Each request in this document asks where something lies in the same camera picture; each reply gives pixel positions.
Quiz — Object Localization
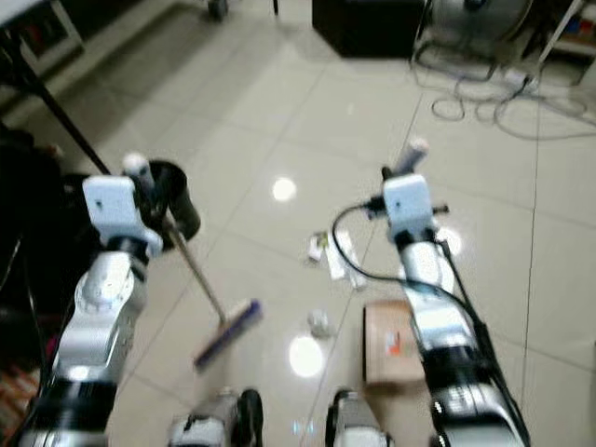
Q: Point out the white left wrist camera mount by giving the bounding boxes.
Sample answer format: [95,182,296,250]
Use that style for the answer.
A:
[81,175,152,249]

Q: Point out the white power strip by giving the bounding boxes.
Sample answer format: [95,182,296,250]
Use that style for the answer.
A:
[501,63,539,91]

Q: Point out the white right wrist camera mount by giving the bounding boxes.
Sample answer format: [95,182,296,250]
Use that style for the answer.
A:
[382,173,435,243]

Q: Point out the small crumpled white paper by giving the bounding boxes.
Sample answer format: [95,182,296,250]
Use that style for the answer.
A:
[306,309,337,339]

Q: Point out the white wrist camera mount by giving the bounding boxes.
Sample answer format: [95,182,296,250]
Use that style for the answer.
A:
[382,173,435,243]
[81,175,152,249]

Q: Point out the orange wooden rack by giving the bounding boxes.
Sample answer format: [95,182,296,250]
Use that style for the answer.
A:
[0,367,40,440]

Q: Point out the black box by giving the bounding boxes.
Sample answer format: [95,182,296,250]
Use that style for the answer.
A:
[311,0,427,60]

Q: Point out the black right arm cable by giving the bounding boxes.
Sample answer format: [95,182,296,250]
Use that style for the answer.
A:
[330,202,422,282]

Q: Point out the robot leg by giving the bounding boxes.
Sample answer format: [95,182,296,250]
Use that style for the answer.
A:
[325,388,398,447]
[168,386,264,447]

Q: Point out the broom with purple bristles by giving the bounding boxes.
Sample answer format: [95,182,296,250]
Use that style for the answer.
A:
[123,152,264,373]

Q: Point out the robot left leg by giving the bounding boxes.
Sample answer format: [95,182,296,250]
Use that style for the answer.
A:
[168,386,264,447]

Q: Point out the silver metal floor fan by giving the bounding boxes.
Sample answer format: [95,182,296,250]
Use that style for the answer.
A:
[413,0,571,77]

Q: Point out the large black bag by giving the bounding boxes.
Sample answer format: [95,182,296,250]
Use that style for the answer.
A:
[0,129,89,366]

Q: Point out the white table with black legs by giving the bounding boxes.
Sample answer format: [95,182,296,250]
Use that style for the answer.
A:
[0,0,115,178]

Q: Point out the grey cables on floor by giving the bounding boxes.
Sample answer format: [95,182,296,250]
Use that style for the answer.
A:
[432,69,596,142]

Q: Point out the robot right leg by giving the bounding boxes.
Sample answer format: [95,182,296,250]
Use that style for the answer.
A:
[325,388,398,447]

